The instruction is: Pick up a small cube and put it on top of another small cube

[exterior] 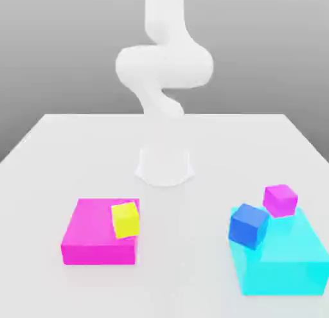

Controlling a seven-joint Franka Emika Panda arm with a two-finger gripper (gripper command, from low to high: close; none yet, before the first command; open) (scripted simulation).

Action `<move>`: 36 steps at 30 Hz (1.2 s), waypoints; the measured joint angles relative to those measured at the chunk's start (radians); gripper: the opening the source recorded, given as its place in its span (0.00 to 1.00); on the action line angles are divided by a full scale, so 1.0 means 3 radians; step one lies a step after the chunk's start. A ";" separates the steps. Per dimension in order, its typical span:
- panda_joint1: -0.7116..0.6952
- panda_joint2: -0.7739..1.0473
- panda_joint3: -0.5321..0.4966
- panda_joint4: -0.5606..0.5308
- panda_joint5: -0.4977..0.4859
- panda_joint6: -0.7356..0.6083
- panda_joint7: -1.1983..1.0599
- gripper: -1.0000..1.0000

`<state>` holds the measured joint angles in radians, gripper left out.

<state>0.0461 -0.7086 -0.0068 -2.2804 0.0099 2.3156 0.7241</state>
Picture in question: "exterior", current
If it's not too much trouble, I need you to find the large cyan box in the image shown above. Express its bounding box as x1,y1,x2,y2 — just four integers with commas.
229,206,329,296

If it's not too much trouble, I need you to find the large magenta box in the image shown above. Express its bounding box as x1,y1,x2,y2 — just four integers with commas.
60,198,140,266

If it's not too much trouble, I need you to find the small yellow cube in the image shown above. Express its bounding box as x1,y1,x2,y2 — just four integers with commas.
111,202,140,240

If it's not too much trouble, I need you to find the small blue cube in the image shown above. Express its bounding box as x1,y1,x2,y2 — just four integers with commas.
228,203,270,251

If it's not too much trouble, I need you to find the small purple cube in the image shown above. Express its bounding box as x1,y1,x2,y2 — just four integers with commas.
262,184,299,218

